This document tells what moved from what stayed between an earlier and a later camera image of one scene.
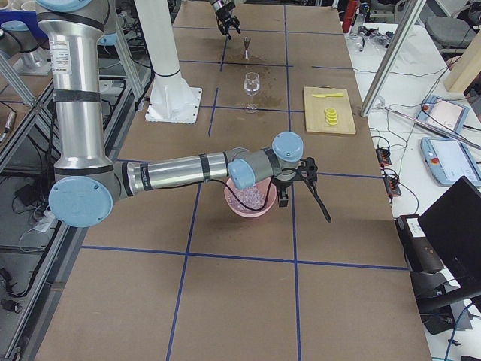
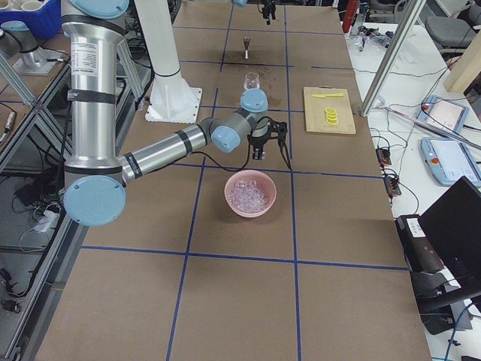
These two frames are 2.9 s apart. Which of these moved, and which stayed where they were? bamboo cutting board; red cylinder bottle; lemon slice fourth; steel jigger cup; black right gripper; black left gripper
Moved: black left gripper; black right gripper
Stayed: bamboo cutting board; steel jigger cup; lemon slice fourth; red cylinder bottle
